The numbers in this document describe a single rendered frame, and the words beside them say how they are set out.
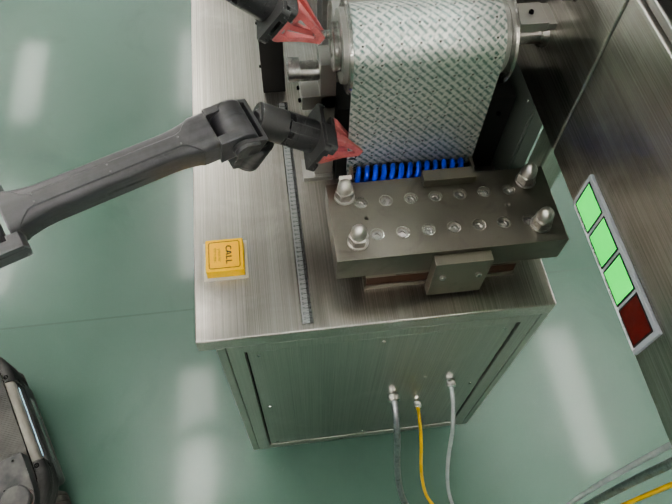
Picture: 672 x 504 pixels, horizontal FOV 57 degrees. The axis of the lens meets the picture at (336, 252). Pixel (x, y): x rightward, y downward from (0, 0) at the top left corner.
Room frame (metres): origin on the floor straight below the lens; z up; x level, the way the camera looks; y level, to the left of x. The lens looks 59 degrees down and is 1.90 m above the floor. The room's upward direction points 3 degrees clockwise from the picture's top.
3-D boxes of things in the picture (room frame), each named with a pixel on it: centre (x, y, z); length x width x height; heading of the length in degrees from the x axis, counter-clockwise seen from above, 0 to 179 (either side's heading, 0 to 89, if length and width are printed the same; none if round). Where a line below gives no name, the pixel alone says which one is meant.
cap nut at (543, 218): (0.60, -0.35, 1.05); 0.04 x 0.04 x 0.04
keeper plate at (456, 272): (0.53, -0.22, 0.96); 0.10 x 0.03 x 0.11; 100
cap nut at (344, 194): (0.64, -0.01, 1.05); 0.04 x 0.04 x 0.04
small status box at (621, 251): (0.44, -0.38, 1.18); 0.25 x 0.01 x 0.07; 10
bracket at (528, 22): (0.82, -0.29, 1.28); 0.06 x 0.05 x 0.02; 100
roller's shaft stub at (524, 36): (0.82, -0.28, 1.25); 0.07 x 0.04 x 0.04; 100
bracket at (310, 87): (0.80, 0.05, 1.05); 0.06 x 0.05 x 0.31; 100
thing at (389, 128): (0.73, -0.13, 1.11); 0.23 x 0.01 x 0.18; 100
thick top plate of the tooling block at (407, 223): (0.62, -0.19, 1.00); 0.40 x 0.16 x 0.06; 100
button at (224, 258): (0.57, 0.21, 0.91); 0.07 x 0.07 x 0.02; 10
